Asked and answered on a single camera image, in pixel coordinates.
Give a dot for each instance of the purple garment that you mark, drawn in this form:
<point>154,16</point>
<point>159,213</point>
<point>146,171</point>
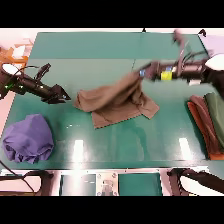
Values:
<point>28,138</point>

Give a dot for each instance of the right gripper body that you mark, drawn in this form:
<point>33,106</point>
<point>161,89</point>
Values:
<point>156,70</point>

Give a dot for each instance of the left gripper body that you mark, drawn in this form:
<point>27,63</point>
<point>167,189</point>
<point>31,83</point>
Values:
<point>53,94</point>

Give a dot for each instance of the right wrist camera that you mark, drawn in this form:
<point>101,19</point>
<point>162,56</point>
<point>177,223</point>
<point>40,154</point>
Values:
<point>180,50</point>

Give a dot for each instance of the dark green garment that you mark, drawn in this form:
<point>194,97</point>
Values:
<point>216,116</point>

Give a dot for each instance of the silver frame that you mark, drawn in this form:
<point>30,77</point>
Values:
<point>106,181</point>

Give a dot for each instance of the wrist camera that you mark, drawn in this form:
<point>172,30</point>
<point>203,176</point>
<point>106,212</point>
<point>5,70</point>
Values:
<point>180,50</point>
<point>43,70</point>

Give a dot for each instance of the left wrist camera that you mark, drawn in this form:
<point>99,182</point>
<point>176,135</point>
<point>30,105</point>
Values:
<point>43,70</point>

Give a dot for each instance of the cardboard box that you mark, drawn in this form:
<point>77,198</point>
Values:
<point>13,56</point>

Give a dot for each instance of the brown T-shirt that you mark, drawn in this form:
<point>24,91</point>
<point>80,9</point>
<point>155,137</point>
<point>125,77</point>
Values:
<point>116,100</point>

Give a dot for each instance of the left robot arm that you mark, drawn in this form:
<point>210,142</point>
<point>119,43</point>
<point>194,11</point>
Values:
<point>23,83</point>

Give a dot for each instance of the dark brown garment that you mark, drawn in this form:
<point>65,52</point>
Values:
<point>203,116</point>

